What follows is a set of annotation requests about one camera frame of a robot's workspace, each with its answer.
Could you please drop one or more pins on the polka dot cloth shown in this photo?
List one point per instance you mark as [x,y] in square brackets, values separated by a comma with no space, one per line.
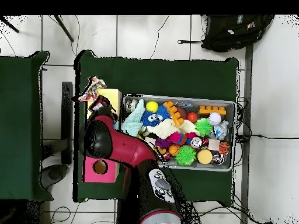
[92,88]

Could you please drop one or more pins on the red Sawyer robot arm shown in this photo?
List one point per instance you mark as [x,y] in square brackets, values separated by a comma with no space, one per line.
[130,149]

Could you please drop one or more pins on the wooden box with three holes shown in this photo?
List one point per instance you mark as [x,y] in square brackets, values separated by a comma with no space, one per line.
[112,98]

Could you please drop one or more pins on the shallow clear mesh bin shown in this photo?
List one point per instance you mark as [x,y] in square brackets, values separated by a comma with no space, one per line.
[195,109]

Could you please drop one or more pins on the black upright panel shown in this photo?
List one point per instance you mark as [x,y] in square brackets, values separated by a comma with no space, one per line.
[67,116]

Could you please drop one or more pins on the mint green knitted cloth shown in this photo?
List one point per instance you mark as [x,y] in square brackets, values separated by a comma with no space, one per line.
[133,121]

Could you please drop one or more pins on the blue spiky toy with eyes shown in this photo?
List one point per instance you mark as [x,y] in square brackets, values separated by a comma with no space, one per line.
[146,117]

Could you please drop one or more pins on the yellow ball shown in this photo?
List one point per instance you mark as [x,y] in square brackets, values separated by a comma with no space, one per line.
[152,106]

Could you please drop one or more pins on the dark green tablecloth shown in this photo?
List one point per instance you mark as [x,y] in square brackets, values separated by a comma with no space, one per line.
[158,77]
[18,116]

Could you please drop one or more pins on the cream knitted cloth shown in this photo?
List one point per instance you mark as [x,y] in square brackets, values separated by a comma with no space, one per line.
[163,130]

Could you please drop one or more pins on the long orange toy block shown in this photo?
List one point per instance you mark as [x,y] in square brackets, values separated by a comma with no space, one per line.
[175,113]

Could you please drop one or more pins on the grey stand base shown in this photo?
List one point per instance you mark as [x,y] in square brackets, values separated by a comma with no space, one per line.
[55,175]

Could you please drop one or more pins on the black tripod leg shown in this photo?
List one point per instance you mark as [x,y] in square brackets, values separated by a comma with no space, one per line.
[64,29]
[10,25]

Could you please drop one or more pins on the orange ball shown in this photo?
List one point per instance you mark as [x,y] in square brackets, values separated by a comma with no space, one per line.
[192,117]

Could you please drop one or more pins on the green spiky ball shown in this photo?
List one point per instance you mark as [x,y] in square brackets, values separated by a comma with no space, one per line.
[186,155]

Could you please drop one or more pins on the green spiky toy with eyes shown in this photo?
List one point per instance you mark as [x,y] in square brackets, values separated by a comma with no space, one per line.
[203,127]

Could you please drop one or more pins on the white baseball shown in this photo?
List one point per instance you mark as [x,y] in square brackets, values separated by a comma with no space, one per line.
[215,118]

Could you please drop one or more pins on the black backpack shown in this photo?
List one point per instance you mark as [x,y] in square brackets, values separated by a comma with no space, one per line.
[233,32]

